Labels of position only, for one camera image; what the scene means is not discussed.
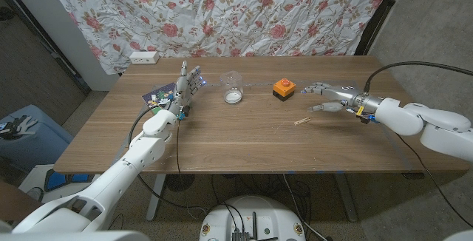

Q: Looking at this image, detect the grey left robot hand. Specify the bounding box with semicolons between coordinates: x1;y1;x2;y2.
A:
168;60;206;115

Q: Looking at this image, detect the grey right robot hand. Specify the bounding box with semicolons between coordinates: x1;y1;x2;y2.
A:
301;81;366;114

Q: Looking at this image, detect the clear plastic cup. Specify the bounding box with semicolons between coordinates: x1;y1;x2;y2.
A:
220;70;244;105

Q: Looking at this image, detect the white power strip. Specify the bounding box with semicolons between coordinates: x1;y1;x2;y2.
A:
129;50;160;65

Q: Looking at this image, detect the orange box with red button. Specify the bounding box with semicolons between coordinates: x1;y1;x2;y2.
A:
272;78;297;102

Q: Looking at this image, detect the floral backdrop cloth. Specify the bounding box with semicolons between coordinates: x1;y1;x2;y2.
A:
41;0;395;75

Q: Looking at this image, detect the black backdrop stand pole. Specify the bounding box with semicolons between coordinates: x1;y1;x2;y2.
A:
354;0;409;56

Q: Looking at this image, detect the black round floor base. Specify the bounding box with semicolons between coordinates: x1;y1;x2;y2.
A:
165;173;196;192

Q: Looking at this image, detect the white table leg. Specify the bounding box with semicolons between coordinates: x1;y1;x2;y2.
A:
334;173;358;223
146;173;167;222

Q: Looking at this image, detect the white robot torso base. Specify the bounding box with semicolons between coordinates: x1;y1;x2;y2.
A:
199;195;307;241

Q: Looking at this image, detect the white and blue floor item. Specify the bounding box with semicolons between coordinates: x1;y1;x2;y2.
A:
18;163;97;204

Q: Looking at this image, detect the blue storage bin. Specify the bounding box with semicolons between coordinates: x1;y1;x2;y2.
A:
0;103;74;172

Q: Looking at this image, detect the brown wooden board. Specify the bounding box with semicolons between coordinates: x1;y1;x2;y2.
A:
0;181;41;223

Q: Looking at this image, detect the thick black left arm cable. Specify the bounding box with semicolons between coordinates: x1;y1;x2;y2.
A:
127;106;174;149

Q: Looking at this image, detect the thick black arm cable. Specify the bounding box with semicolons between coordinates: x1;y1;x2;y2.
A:
127;106;174;149
363;61;473;94

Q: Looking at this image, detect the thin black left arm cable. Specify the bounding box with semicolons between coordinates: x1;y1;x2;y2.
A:
175;119;182;175

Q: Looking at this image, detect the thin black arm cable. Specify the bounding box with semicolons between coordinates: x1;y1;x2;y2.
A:
395;132;473;229
175;119;182;175

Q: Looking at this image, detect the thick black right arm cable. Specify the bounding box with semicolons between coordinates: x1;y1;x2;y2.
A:
363;61;473;94

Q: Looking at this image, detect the black floor cable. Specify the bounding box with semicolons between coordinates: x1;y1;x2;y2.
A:
137;174;210;212

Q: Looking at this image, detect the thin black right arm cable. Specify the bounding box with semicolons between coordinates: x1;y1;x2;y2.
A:
395;132;473;229

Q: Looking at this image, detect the white floor cable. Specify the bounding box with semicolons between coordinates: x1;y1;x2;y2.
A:
282;174;328;241

